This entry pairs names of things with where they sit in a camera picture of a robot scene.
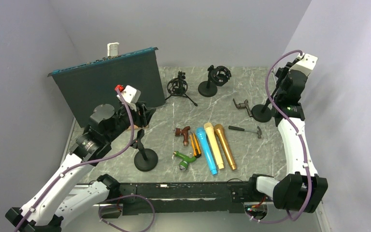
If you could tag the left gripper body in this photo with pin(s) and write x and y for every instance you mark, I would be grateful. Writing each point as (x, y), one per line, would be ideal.
(136, 117)

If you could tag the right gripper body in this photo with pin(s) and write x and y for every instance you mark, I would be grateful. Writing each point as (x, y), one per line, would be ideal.
(278, 96)

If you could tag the black tripod shock mount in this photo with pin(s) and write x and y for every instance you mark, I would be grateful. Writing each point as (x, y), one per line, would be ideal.
(178, 87)

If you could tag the black clip mic stand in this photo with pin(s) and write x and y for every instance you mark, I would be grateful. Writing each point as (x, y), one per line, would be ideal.
(261, 112)

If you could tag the black round base stand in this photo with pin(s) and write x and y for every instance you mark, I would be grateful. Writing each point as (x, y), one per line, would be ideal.
(145, 159)

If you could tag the blue microphone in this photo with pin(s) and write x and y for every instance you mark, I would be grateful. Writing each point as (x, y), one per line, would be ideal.
(203, 140)

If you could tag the cream microphone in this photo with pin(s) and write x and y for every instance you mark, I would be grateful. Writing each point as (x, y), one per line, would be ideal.
(209, 129)

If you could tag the gold brown microphone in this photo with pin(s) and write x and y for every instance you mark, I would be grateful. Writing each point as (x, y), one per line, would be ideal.
(220, 133)

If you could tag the black shock mount stand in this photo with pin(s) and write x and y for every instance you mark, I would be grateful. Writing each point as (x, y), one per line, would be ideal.
(217, 77)

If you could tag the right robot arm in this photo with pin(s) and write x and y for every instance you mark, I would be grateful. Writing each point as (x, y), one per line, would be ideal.
(302, 189)

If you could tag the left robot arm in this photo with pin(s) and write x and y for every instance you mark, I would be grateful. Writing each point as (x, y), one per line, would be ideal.
(49, 210)

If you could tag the wooden board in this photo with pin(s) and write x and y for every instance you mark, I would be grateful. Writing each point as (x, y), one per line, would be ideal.
(137, 128)

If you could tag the dark teal rack unit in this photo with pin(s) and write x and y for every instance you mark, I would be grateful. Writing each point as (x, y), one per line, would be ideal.
(90, 84)

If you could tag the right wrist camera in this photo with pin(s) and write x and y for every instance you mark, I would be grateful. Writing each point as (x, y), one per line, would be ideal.
(306, 64)

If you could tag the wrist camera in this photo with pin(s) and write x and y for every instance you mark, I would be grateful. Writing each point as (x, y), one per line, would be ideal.
(306, 64)
(129, 94)

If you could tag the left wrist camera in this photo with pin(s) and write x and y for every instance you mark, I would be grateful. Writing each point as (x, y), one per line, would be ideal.
(129, 94)

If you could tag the brown wooden handle tool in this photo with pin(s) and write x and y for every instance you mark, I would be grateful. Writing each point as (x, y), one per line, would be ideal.
(184, 133)

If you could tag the green handle tool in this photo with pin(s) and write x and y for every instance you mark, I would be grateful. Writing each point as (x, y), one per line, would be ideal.
(185, 160)

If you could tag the white bracket behind rack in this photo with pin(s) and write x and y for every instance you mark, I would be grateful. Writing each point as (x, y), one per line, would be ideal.
(112, 49)

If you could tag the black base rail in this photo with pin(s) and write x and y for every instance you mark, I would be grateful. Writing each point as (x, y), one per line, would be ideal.
(233, 196)

